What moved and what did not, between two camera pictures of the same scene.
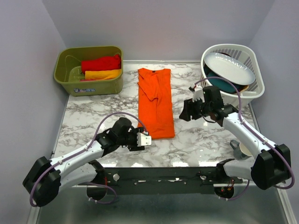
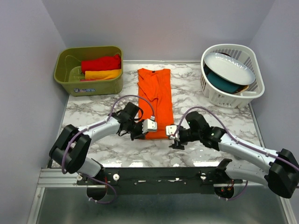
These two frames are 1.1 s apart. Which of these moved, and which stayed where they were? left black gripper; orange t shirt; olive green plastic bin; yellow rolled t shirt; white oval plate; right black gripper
Moved: left black gripper; right black gripper
Stayed: orange t shirt; yellow rolled t shirt; white oval plate; olive green plastic bin
